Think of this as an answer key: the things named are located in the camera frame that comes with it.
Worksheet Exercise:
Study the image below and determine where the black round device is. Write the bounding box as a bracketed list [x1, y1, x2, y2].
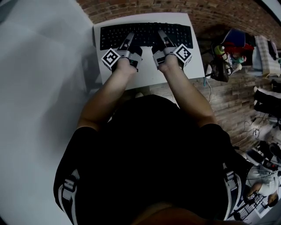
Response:
[269, 142, 281, 158]

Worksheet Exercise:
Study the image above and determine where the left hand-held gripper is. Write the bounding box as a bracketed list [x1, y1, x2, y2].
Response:
[101, 32, 144, 73]

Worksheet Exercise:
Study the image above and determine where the grey harness strap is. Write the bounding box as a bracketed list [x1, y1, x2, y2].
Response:
[223, 162, 242, 220]
[59, 169, 81, 225]

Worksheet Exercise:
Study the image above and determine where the black keyboard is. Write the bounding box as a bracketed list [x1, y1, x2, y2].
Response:
[100, 22, 194, 51]

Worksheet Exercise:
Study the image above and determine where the person's black shirt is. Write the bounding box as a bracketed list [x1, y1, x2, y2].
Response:
[53, 94, 246, 225]

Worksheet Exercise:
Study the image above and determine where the person's left forearm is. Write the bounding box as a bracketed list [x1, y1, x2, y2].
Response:
[77, 60, 138, 132]

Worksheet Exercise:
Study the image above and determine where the white cable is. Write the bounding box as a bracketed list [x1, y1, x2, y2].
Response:
[205, 76, 213, 103]

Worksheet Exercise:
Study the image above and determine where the blue chair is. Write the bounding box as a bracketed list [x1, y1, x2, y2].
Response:
[221, 28, 246, 48]

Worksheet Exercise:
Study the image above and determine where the white table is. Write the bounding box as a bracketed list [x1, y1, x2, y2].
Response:
[93, 12, 206, 91]

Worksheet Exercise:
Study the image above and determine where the tangle of black cables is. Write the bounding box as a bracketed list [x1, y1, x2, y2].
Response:
[242, 113, 277, 141]

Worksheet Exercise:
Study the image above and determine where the plaid cloth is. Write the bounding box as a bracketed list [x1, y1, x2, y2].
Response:
[252, 36, 273, 73]

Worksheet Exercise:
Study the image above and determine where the dark brown bag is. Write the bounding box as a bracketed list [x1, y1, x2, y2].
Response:
[210, 59, 233, 83]

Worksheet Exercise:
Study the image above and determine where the person's right forearm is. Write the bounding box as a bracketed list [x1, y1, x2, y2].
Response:
[158, 56, 218, 128]

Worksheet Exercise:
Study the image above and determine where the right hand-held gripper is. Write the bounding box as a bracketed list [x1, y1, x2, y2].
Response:
[152, 29, 193, 71]

